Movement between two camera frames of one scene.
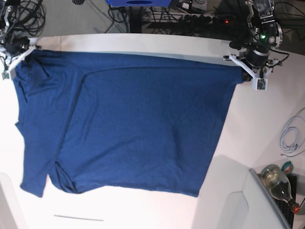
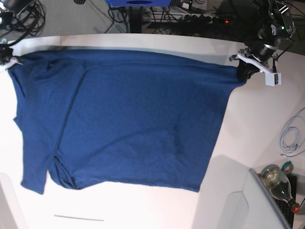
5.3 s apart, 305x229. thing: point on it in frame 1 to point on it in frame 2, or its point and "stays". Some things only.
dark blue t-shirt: (96, 123) stays
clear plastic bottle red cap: (279, 186) stays
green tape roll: (287, 167) stays
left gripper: (17, 45) to (6, 53)
